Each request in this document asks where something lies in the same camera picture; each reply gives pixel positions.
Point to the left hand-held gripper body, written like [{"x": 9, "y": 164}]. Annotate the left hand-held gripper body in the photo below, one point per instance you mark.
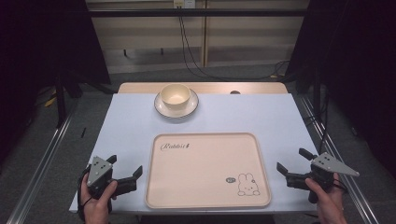
[{"x": 99, "y": 170}]

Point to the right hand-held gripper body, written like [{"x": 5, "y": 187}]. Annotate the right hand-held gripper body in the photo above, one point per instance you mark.
[{"x": 328, "y": 165}]

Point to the person's right hand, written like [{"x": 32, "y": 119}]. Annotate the person's right hand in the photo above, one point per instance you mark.
[{"x": 330, "y": 202}]

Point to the person's left hand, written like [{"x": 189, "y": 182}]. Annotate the person's left hand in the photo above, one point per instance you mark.
[{"x": 97, "y": 208}]

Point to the white table cover sheet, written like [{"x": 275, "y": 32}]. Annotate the white table cover sheet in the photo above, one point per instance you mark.
[{"x": 124, "y": 124}]

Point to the small black stick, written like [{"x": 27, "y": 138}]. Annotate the small black stick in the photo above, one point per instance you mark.
[{"x": 83, "y": 132}]

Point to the black metal stand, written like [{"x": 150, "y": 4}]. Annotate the black metal stand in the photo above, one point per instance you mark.
[
  {"x": 60, "y": 102},
  {"x": 317, "y": 93}
]

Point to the white plate with dark rim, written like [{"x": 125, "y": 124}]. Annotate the white plate with dark rim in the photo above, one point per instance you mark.
[{"x": 162, "y": 111}]

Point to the beige tray with rabbit print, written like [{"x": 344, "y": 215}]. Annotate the beige tray with rabbit print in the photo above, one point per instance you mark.
[{"x": 202, "y": 171}]

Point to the yellow floor object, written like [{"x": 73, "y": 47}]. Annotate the yellow floor object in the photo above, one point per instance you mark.
[{"x": 50, "y": 100}]

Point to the cream bowl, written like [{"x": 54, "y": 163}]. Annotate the cream bowl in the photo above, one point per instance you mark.
[{"x": 175, "y": 95}]

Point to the black curtain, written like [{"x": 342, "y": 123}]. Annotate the black curtain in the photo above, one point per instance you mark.
[
  {"x": 37, "y": 46},
  {"x": 358, "y": 62}
]

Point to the black horizontal bar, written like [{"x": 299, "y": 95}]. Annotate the black horizontal bar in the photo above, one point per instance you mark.
[{"x": 243, "y": 12}]

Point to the aluminium floor rail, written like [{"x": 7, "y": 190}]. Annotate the aluminium floor rail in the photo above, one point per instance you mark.
[
  {"x": 40, "y": 168},
  {"x": 348, "y": 186}
]

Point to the wooden vertical post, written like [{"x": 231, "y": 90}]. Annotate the wooden vertical post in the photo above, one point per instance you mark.
[{"x": 204, "y": 40}]

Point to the white wall outlet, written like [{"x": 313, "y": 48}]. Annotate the white wall outlet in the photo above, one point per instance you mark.
[{"x": 184, "y": 3}]

